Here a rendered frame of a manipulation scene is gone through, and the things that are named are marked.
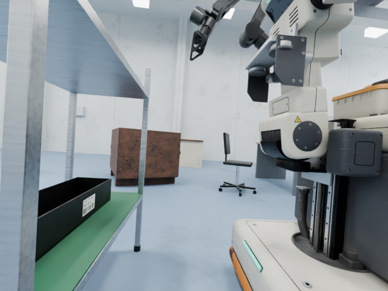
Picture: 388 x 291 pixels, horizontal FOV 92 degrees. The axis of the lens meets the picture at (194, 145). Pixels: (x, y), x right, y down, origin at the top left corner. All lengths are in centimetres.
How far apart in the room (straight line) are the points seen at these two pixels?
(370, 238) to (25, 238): 90
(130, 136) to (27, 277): 236
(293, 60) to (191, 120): 684
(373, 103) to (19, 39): 98
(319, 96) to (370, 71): 1080
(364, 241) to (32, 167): 93
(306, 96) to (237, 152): 712
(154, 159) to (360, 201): 235
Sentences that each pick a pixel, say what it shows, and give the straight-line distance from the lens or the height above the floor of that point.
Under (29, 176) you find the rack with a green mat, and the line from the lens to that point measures 34.
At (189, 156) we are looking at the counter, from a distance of 501.
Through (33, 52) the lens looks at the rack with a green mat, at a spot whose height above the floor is 78.
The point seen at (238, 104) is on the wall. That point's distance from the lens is 795.
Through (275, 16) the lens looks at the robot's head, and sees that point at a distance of 102.
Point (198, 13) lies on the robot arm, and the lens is 110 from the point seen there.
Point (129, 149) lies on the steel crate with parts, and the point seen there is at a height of 53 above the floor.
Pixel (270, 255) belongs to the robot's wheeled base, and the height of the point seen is 28.
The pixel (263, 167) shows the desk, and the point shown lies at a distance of 436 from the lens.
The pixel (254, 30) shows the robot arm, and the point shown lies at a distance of 109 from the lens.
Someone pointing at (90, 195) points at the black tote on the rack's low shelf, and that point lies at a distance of 88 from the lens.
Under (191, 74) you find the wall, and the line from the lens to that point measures 787.
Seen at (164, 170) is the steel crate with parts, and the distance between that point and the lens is 283.
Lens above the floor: 68
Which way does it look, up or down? 1 degrees down
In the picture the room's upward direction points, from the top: 4 degrees clockwise
